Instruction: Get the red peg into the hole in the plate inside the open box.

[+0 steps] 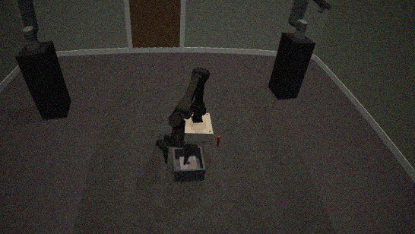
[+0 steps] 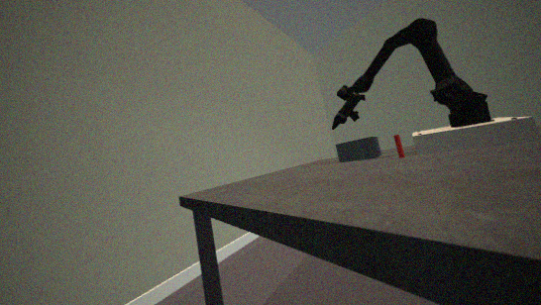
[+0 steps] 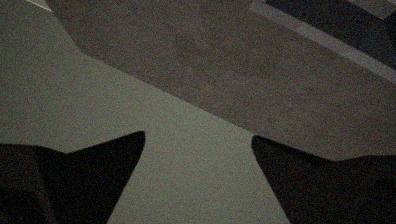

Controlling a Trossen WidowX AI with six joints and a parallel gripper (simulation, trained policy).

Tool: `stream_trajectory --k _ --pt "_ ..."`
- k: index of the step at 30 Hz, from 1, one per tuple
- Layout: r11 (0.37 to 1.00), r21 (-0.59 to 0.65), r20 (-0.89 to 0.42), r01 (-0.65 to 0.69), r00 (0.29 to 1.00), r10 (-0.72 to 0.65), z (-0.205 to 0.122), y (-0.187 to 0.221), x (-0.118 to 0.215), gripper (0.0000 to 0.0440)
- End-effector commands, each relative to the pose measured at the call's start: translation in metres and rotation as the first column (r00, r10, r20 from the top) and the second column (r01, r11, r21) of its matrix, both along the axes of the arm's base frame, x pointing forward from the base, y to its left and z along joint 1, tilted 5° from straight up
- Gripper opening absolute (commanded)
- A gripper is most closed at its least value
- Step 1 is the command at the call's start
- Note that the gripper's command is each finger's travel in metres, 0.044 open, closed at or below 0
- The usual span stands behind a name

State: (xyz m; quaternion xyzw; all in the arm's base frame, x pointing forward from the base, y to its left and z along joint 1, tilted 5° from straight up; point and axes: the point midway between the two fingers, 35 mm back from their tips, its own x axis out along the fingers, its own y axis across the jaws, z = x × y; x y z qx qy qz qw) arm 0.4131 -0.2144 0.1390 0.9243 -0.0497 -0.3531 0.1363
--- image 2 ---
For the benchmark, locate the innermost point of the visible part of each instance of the red peg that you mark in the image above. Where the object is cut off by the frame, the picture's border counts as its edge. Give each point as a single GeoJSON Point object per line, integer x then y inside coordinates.
{"type": "Point", "coordinates": [399, 146]}

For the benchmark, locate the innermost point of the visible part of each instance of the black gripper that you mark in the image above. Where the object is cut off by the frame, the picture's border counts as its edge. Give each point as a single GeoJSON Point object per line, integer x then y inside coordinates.
{"type": "Point", "coordinates": [341, 117]}

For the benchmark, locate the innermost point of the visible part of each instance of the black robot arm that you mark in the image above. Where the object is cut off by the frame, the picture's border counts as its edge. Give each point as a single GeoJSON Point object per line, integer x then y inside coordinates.
{"type": "Point", "coordinates": [467, 108]}

